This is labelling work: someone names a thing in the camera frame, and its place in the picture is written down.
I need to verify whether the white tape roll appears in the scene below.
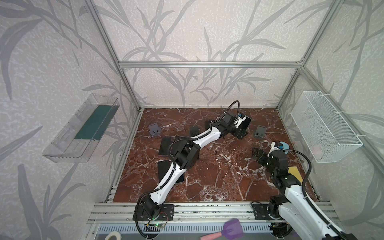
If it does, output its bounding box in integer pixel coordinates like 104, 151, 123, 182
105, 231, 122, 240

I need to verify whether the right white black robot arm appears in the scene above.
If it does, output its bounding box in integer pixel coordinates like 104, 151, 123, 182
252, 147, 356, 240

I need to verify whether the white wire mesh basket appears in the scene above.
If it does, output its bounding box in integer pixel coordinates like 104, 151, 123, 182
291, 91, 363, 164

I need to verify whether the clear plastic wall shelf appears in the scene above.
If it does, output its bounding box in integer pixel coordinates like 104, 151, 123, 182
43, 94, 120, 163

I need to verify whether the yellow sponge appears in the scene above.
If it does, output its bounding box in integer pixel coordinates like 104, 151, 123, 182
289, 167, 303, 183

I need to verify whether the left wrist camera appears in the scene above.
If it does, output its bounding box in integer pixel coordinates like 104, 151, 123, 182
234, 113, 247, 128

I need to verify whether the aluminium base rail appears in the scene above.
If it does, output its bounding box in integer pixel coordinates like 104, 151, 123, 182
86, 201, 340, 233

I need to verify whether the purple pink toy shovel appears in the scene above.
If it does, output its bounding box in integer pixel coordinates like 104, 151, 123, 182
200, 219, 244, 240

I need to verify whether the grey phone stand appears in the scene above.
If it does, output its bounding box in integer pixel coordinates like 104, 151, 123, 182
149, 123, 162, 137

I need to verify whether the back left phone stand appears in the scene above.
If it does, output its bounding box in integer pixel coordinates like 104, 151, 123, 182
190, 126, 201, 137

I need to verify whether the black phone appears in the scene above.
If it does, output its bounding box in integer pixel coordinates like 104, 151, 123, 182
176, 173, 185, 184
158, 160, 172, 182
159, 136, 173, 156

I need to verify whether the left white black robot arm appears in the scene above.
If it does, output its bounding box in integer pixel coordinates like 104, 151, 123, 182
133, 100, 252, 222

